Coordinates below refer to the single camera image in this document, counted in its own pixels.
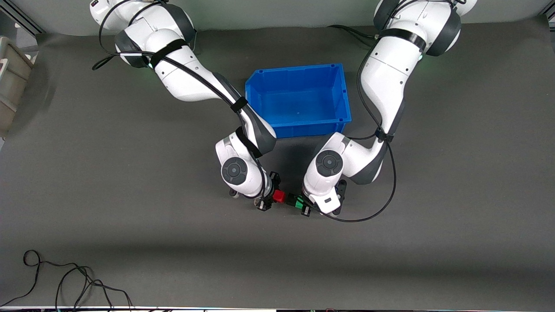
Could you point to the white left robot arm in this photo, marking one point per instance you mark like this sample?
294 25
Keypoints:
386 78

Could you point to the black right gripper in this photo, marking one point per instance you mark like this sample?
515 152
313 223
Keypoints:
269 192

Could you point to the dark grey table mat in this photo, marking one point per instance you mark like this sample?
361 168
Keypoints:
390 260

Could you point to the green cube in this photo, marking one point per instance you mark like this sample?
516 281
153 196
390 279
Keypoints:
299 202

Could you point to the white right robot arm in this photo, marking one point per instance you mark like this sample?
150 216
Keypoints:
182 82

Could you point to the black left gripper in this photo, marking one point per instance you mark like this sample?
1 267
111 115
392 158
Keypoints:
306 210

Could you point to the aluminium frame rail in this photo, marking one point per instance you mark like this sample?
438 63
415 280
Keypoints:
21 17
547 12

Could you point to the red cube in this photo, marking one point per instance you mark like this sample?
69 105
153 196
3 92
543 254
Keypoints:
279 196

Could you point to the blue plastic storage bin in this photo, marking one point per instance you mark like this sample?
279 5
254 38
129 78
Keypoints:
299 108

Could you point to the black cube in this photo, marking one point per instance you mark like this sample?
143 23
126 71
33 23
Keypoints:
290 199

